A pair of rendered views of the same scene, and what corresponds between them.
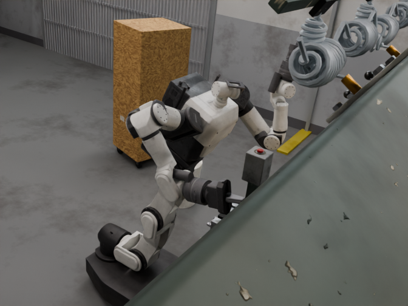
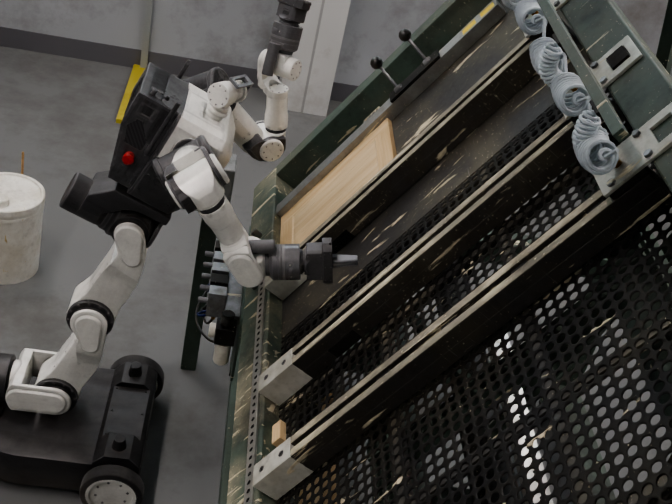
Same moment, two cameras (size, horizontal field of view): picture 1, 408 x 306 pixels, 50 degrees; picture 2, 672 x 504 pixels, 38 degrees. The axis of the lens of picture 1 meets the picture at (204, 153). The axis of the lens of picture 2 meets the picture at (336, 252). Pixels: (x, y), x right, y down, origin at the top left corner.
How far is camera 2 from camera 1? 1.28 m
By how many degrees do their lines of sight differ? 34
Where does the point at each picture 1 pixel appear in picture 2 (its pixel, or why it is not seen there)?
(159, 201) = (106, 287)
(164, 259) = not seen: hidden behind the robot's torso
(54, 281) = not seen: outside the picture
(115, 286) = (36, 452)
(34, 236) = not seen: outside the picture
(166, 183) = (246, 264)
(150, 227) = (94, 334)
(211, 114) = (219, 136)
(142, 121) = (203, 186)
